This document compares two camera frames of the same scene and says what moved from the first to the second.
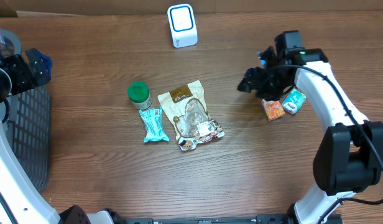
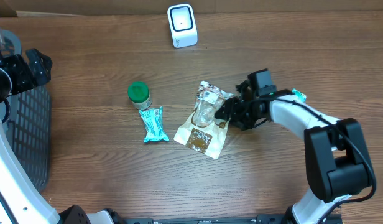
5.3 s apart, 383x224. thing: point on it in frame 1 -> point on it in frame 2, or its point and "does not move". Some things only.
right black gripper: (253, 81) -> (231, 115)
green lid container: (139, 95) does not move
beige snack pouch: (186, 107) -> (202, 131)
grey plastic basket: (27, 127) does not move
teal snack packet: (153, 121) does not move
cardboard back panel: (41, 8) does not move
